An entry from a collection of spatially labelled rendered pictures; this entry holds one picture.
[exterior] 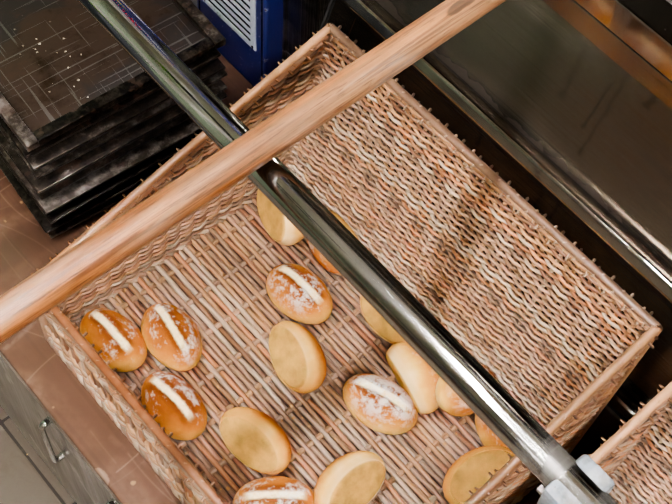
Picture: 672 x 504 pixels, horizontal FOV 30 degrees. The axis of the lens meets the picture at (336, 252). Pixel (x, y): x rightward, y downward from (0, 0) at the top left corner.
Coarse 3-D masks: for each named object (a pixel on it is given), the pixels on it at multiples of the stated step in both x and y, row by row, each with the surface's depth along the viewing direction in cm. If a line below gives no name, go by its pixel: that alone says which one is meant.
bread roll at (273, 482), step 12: (264, 480) 147; (276, 480) 147; (288, 480) 147; (240, 492) 147; (252, 492) 146; (264, 492) 145; (276, 492) 145; (288, 492) 145; (300, 492) 146; (312, 492) 148
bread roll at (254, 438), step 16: (224, 416) 150; (240, 416) 149; (256, 416) 149; (224, 432) 150; (240, 432) 149; (256, 432) 148; (272, 432) 148; (240, 448) 150; (256, 448) 149; (272, 448) 148; (288, 448) 149; (256, 464) 149; (272, 464) 148
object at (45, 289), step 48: (480, 0) 110; (384, 48) 107; (432, 48) 109; (336, 96) 104; (240, 144) 101; (288, 144) 103; (192, 192) 99; (96, 240) 96; (144, 240) 98; (48, 288) 94; (0, 336) 93
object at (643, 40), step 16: (576, 0) 119; (592, 0) 117; (608, 0) 116; (624, 0) 115; (640, 0) 115; (656, 0) 115; (608, 16) 117; (624, 16) 115; (640, 16) 114; (656, 16) 114; (624, 32) 116; (640, 32) 115; (656, 32) 113; (640, 48) 116; (656, 48) 114; (656, 64) 115
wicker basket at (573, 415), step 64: (320, 64) 158; (320, 128) 164; (384, 128) 155; (256, 192) 172; (320, 192) 169; (384, 192) 159; (512, 192) 143; (192, 256) 167; (256, 256) 167; (384, 256) 165; (448, 256) 156; (576, 256) 139; (64, 320) 145; (256, 320) 162; (512, 320) 152; (576, 320) 144; (640, 320) 136; (128, 384) 157; (192, 384) 157; (256, 384) 158; (512, 384) 157; (576, 384) 148; (192, 448) 153; (320, 448) 154; (384, 448) 155; (448, 448) 155
